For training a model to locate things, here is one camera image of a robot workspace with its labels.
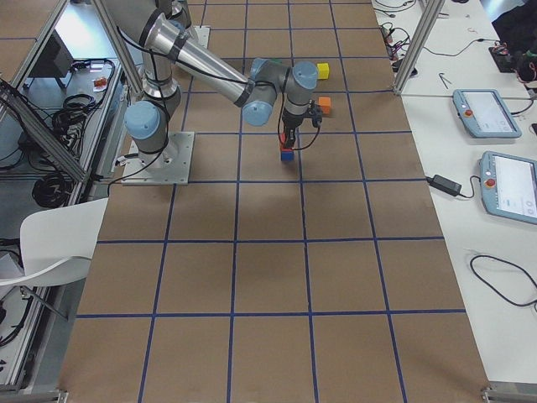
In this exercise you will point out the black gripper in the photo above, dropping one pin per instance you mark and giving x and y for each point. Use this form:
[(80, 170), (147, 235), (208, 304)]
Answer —
[(290, 126)]

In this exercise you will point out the red wooden block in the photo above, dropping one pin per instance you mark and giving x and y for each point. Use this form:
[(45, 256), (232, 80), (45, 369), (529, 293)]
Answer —
[(286, 142)]

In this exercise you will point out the blue wooden block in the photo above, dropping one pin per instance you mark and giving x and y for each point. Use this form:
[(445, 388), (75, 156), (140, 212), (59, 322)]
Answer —
[(287, 155)]

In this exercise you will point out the orange wooden block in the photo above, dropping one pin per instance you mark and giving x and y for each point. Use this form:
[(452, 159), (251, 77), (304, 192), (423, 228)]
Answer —
[(325, 105)]

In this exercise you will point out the yellow wooden block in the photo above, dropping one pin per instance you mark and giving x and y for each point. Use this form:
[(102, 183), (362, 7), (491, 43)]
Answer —
[(323, 71)]

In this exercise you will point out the black power adapter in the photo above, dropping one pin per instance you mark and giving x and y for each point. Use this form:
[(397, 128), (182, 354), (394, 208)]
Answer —
[(443, 184)]

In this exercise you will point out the upper teach pendant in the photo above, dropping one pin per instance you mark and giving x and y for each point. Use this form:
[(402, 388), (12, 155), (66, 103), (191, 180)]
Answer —
[(484, 114)]

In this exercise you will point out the teach pendant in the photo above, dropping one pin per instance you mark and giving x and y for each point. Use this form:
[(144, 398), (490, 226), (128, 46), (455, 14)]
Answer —
[(508, 186), (484, 114)]

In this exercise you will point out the lower teach pendant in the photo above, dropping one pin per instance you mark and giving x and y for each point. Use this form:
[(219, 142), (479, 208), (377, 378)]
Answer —
[(508, 186)]

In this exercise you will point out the white chair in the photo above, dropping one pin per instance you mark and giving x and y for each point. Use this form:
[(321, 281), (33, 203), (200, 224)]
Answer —
[(57, 245)]

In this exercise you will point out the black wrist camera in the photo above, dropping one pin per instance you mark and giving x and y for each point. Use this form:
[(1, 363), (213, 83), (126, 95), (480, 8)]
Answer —
[(315, 115)]

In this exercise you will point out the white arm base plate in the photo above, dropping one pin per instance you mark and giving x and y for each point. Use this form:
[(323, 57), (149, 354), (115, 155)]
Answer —
[(172, 167), (201, 34)]

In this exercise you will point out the aluminium frame post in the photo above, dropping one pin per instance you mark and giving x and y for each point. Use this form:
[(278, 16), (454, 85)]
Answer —
[(421, 34)]

